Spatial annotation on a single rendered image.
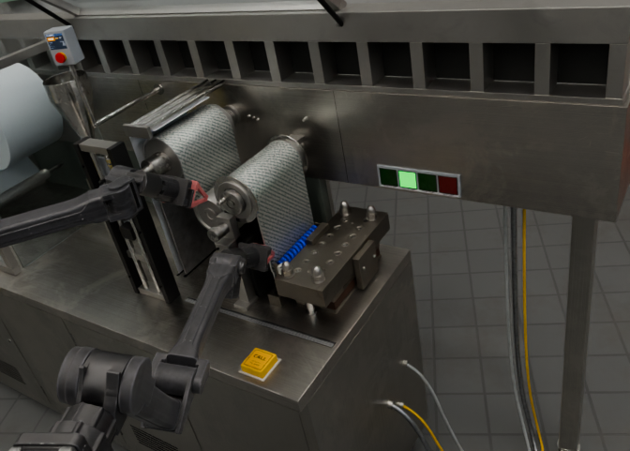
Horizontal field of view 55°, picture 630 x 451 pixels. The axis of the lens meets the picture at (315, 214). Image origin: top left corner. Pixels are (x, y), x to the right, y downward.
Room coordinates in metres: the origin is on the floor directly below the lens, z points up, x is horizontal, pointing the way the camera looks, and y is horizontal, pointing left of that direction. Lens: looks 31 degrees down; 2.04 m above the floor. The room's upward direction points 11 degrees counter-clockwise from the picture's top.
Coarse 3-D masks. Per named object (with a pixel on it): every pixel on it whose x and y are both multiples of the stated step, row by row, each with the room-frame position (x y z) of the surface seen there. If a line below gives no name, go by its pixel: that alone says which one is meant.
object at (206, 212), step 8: (208, 192) 1.57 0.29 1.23; (208, 200) 1.53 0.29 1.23; (216, 200) 1.53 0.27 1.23; (200, 208) 1.56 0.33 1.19; (208, 208) 1.54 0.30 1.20; (216, 208) 1.52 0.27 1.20; (200, 216) 1.57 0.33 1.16; (208, 216) 1.55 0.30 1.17; (216, 216) 1.52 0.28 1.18; (208, 224) 1.55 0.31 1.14; (216, 224) 1.54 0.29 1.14
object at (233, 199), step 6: (222, 192) 1.46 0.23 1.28; (228, 192) 1.45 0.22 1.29; (234, 192) 1.44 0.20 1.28; (228, 198) 1.45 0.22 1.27; (234, 198) 1.43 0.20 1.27; (240, 198) 1.44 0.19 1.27; (222, 204) 1.47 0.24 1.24; (228, 204) 1.46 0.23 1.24; (234, 204) 1.44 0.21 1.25; (240, 204) 1.43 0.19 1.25; (228, 210) 1.46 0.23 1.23; (234, 210) 1.44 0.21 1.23; (240, 210) 1.43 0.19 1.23
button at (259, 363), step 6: (252, 354) 1.20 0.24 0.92; (258, 354) 1.20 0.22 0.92; (264, 354) 1.19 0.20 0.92; (270, 354) 1.19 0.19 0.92; (276, 354) 1.19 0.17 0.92; (246, 360) 1.19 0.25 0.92; (252, 360) 1.18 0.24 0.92; (258, 360) 1.18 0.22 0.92; (264, 360) 1.17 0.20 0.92; (270, 360) 1.17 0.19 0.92; (276, 360) 1.18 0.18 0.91; (246, 366) 1.17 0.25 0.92; (252, 366) 1.16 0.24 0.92; (258, 366) 1.16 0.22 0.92; (264, 366) 1.15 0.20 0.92; (270, 366) 1.16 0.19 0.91; (252, 372) 1.15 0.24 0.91; (258, 372) 1.14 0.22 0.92; (264, 372) 1.14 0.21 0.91
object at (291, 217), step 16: (288, 192) 1.54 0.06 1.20; (304, 192) 1.60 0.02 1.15; (272, 208) 1.48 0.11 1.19; (288, 208) 1.53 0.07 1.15; (304, 208) 1.59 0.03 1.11; (272, 224) 1.47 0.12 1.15; (288, 224) 1.52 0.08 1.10; (304, 224) 1.58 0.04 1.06; (272, 240) 1.45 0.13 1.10; (288, 240) 1.51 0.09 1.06; (272, 272) 1.43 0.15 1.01
